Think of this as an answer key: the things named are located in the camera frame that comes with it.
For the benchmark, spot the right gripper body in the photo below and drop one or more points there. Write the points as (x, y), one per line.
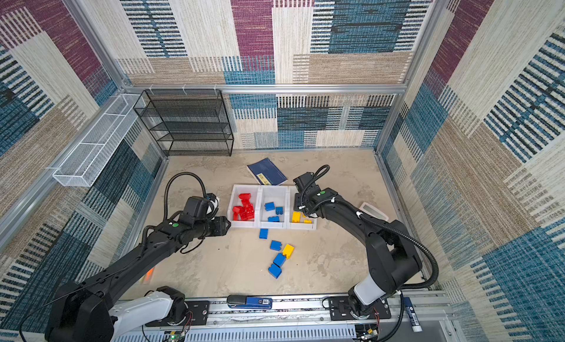
(299, 202)

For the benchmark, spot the small red lego brick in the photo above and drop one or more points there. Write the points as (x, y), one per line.
(248, 206)

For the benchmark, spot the long red lego brick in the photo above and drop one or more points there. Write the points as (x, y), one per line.
(243, 214)

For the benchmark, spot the white three-compartment bin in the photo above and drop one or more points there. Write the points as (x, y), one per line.
(281, 196)

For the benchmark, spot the pink calculator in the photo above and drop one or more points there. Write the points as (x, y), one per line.
(373, 211)

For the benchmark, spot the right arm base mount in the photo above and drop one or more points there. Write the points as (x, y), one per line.
(340, 309)

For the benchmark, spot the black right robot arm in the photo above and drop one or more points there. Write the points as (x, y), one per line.
(396, 260)

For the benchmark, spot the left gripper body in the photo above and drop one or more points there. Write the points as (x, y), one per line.
(215, 226)

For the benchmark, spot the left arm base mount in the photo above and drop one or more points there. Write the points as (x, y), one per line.
(195, 313)

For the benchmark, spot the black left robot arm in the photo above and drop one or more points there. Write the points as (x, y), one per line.
(81, 312)

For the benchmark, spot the blue lego brick bottom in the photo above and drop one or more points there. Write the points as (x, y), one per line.
(275, 270)

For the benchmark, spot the white wire mesh basket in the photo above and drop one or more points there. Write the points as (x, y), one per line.
(84, 164)

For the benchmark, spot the aluminium rail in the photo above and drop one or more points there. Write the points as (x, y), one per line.
(307, 309)

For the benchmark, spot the blue notebook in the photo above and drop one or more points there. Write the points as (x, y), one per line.
(266, 173)

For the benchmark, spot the black wire shelf rack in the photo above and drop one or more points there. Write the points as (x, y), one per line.
(187, 122)

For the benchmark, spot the red lego brick top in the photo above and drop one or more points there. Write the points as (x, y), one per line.
(245, 197)

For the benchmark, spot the yellow lego brick slanted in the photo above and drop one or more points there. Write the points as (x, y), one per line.
(288, 251)

